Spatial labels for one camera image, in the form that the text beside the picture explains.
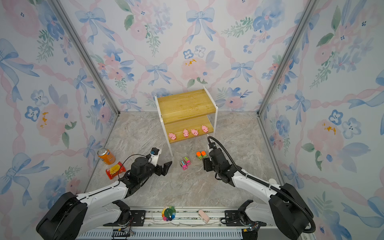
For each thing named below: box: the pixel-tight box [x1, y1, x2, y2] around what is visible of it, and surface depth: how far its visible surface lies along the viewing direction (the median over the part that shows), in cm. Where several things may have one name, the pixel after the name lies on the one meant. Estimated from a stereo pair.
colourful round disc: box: [161, 205, 177, 222], surface depth 76 cm
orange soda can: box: [97, 148, 116, 165], surface depth 87 cm
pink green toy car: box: [183, 156, 192, 166], surface depth 94 cm
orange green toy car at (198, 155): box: [196, 151, 203, 160], surface depth 97 cm
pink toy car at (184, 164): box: [180, 160, 188, 171], surface depth 92 cm
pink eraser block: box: [198, 209, 210, 224], surface depth 75 cm
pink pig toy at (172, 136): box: [168, 133, 177, 141], surface depth 85 cm
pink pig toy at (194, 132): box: [191, 129, 199, 136], surface depth 87 cm
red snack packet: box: [106, 161, 127, 180], surface depth 90 cm
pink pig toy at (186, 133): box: [183, 128, 189, 138], surface depth 87 cm
